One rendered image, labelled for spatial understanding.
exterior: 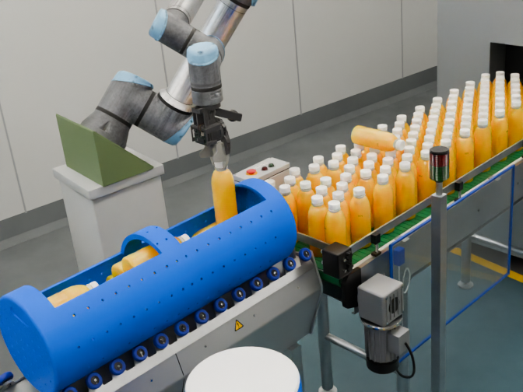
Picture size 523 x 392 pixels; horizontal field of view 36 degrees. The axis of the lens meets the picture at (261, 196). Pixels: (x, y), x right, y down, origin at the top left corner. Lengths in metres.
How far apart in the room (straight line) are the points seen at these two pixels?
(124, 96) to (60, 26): 2.11
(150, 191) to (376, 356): 1.06
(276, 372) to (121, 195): 1.27
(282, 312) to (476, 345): 1.48
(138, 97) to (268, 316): 1.02
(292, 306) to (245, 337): 0.21
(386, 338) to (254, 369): 0.79
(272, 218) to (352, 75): 4.27
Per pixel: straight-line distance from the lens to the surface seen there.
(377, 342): 2.69
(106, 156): 2.93
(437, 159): 2.57
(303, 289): 2.60
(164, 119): 3.03
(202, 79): 2.29
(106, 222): 3.03
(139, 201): 3.08
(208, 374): 2.00
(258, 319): 2.49
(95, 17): 5.19
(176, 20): 2.41
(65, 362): 2.06
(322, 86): 6.39
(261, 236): 2.37
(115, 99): 3.04
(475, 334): 3.89
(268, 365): 2.00
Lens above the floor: 2.25
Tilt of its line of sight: 25 degrees down
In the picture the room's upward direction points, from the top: 6 degrees counter-clockwise
